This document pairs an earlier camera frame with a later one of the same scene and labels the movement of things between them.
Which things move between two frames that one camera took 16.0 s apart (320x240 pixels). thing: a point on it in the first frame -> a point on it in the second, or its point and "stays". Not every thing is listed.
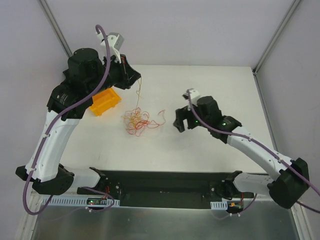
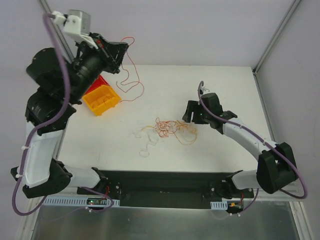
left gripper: [125, 74] -> [107, 56]
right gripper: [186, 116] -> [194, 113]
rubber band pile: [135, 117] -> [185, 134]
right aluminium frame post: [275, 37] stays
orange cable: [138, 120] -> [102, 97]
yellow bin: [104, 101] stays
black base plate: [155, 189] stays
